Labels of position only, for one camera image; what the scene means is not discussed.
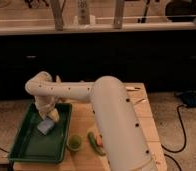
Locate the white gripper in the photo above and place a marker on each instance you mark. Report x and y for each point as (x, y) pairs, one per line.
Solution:
(45, 106)

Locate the yellow banana toy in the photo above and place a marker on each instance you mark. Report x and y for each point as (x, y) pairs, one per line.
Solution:
(58, 79)

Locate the small green cup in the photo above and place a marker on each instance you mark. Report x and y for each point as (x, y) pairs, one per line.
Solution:
(74, 142)

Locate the blue black foot pedal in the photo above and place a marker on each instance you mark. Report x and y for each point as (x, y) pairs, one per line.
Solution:
(188, 98)

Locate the orange carrot toy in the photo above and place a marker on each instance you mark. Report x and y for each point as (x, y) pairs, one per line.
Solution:
(99, 141)

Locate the green plastic tray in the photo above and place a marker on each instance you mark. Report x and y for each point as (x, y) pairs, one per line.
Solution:
(30, 145)

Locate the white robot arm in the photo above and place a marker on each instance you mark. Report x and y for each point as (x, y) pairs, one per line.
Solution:
(123, 139)

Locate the green chili pepper toy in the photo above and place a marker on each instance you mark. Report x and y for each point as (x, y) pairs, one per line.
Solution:
(93, 144)

